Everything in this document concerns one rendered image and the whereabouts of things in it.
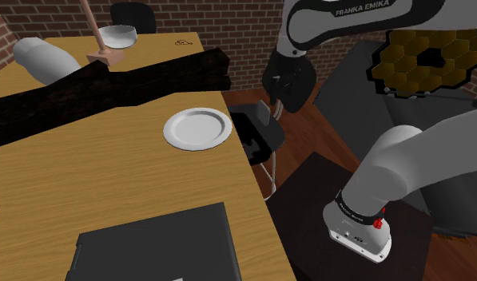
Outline black chair with metal legs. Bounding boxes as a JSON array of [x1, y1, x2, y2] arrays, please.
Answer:
[[227, 100, 286, 202]]

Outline dark grey sofa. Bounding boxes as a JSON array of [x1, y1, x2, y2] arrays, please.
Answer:
[[312, 38, 477, 239]]

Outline white plate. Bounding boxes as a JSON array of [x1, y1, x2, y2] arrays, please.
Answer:
[[162, 107, 233, 152]]

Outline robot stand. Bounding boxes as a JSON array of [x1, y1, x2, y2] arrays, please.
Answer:
[[264, 151, 436, 281]]

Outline long black rough beam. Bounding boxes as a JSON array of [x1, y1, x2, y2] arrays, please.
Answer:
[[0, 47, 233, 151]]

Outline light brown wooden mallet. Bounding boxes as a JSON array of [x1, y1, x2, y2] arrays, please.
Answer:
[[80, 0, 126, 67]]

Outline wooden table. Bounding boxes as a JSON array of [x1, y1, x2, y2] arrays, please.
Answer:
[[0, 31, 297, 281]]

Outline dark grey closed laptop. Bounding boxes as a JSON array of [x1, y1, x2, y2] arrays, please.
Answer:
[[64, 201, 244, 281]]

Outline white rounded cylinder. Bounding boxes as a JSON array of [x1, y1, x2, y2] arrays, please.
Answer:
[[13, 37, 84, 86]]

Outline gold honeycomb panel black frame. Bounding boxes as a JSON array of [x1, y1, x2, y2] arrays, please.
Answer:
[[372, 28, 477, 99]]

